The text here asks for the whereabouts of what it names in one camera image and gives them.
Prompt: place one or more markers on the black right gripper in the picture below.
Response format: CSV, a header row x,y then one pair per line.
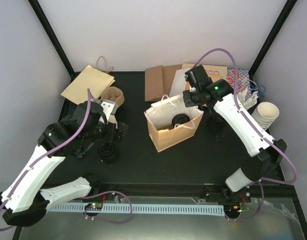
x,y
188,102

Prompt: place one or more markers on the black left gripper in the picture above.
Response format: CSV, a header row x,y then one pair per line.
x,y
118,137

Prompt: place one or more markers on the orange paper bag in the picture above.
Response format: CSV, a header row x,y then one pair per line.
x,y
170,122

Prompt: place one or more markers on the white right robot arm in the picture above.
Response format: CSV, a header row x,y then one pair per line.
x,y
265,152

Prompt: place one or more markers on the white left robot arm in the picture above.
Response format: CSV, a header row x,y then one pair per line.
x,y
25,202

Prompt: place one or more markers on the beige bag with red circles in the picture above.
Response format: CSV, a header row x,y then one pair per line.
x,y
213,71

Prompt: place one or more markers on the white paper bag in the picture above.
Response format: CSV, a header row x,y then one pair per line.
x,y
179,83

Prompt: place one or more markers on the stack of pulp cup carriers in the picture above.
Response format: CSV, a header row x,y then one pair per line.
x,y
114,94

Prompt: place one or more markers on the brown kraft paper bag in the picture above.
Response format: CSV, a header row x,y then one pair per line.
x,y
158,81

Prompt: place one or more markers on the stack of black cup lids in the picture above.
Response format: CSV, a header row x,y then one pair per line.
x,y
217,122

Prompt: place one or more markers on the blue checkered paper bag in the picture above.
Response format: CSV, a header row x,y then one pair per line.
x,y
244,82

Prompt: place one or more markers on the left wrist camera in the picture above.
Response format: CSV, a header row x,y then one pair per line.
x,y
109,109

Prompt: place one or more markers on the tan paper bag with handles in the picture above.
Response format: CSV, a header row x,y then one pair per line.
x,y
90,78

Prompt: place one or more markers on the light blue cable duct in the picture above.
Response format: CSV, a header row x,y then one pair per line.
x,y
124,208

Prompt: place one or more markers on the black frame post right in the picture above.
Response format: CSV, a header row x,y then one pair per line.
x,y
277,26

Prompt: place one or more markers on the black frame post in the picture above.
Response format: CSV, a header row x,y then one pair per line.
x,y
277,26
40,14

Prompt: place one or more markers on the black frame post left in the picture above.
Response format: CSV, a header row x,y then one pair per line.
x,y
40,14

